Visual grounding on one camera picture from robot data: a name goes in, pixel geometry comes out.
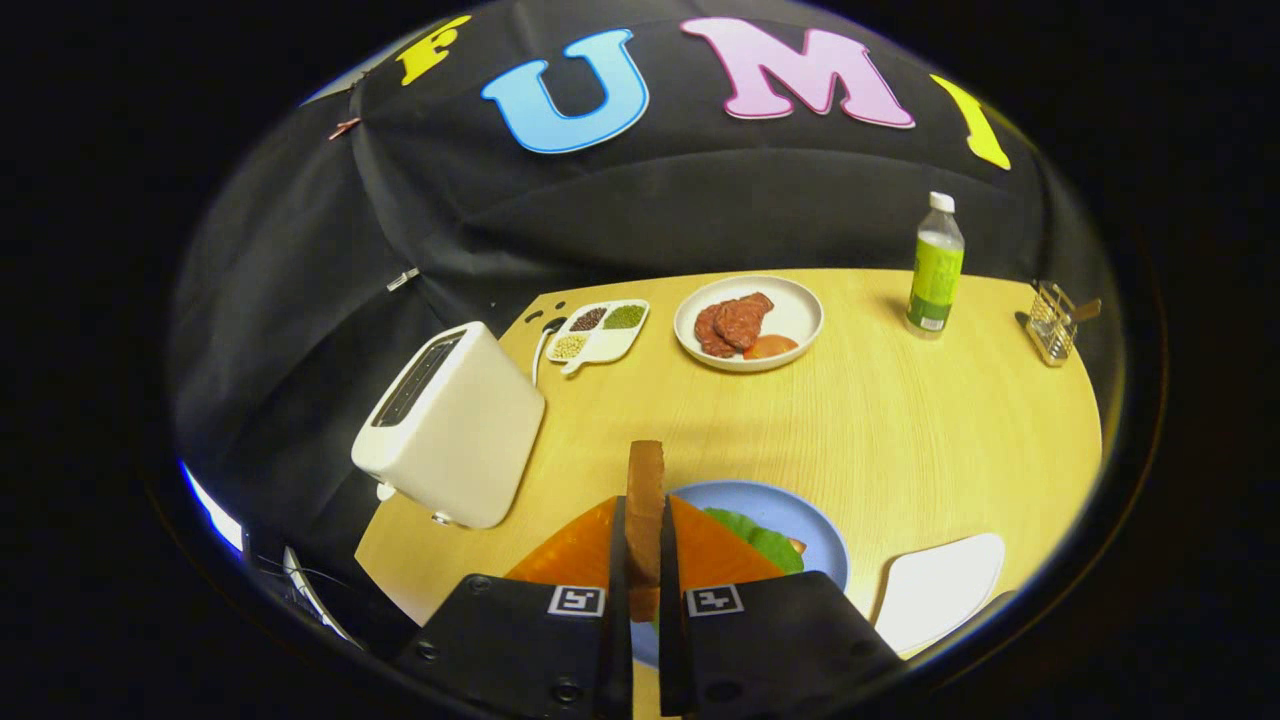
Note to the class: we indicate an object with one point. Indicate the green label drink bottle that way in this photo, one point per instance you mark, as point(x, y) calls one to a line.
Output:
point(935, 280)

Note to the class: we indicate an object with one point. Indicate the bread slice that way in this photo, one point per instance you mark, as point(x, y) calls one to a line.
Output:
point(645, 500)

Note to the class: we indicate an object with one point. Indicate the white toaster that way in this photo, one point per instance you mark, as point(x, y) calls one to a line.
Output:
point(460, 440)

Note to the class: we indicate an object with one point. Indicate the red cloth clip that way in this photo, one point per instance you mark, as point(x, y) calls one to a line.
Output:
point(345, 127)

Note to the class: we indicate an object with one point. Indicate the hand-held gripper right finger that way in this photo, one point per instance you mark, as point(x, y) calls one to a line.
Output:
point(670, 640)

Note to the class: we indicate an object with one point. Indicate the white square plate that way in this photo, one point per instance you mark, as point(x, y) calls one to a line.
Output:
point(940, 590)

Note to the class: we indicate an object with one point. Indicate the white divided seasoning tray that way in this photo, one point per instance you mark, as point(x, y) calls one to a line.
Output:
point(610, 346)

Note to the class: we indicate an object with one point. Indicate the red tomato slice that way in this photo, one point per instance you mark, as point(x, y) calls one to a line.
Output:
point(772, 347)

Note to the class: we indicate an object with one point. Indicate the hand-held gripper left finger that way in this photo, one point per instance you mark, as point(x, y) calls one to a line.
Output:
point(618, 620)

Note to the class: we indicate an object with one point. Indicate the blue round plate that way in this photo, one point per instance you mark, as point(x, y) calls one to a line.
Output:
point(780, 505)

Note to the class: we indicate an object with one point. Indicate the green lettuce leaf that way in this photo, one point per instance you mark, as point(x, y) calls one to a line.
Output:
point(770, 545)

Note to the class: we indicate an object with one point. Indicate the white round plate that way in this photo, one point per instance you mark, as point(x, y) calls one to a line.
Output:
point(800, 310)

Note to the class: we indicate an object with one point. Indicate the brown meat slice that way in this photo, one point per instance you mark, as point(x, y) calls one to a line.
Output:
point(745, 318)
point(708, 335)

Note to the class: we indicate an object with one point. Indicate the white cloth clip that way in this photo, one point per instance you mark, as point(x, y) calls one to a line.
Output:
point(403, 278)

